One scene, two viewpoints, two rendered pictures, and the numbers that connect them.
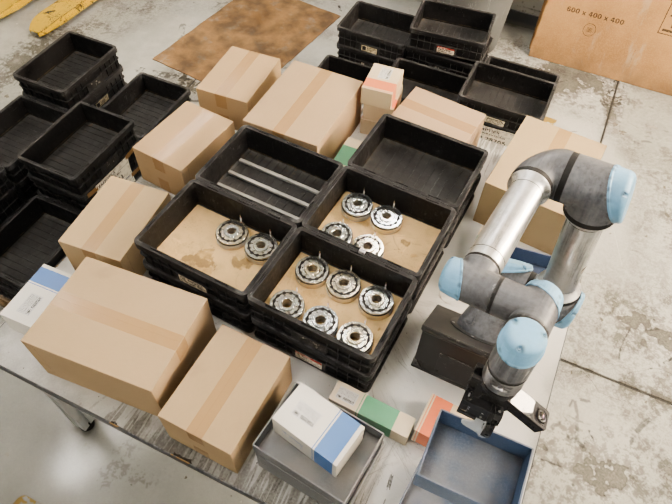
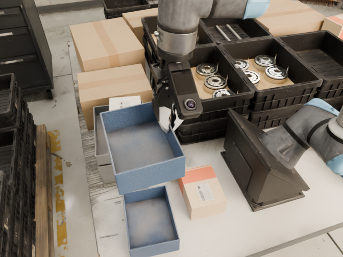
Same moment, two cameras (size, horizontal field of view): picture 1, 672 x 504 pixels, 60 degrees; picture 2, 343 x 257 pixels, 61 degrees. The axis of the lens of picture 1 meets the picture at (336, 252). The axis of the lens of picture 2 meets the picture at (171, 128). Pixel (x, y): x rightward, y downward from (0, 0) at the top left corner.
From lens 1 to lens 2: 1.01 m
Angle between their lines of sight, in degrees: 33
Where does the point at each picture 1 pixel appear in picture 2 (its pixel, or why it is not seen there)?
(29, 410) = not seen: hidden behind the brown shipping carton
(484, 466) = (153, 157)
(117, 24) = not seen: hidden behind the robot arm
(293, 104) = (276, 13)
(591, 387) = not seen: outside the picture
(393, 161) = (313, 59)
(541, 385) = (299, 227)
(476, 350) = (249, 140)
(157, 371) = (93, 56)
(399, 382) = (204, 155)
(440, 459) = (133, 134)
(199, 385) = (103, 75)
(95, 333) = (91, 35)
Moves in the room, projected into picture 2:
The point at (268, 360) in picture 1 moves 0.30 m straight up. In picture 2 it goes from (141, 84) to (135, 16)
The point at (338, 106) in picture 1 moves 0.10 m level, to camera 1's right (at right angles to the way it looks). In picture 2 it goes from (301, 21) to (318, 27)
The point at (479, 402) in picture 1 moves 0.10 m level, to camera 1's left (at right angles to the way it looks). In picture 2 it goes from (158, 71) to (130, 53)
